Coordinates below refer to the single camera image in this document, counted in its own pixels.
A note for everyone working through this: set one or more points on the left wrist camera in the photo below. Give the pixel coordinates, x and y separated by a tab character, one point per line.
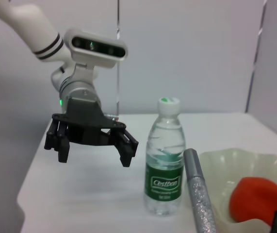
99	48

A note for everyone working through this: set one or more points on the grey marker pen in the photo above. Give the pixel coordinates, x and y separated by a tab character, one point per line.
199	189

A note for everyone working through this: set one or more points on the green glass fruit plate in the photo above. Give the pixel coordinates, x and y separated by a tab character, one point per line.
220	170

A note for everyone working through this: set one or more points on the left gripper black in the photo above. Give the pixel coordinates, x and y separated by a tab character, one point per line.
85	121

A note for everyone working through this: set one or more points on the clear green-label water bottle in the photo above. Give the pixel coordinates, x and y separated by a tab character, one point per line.
165	170

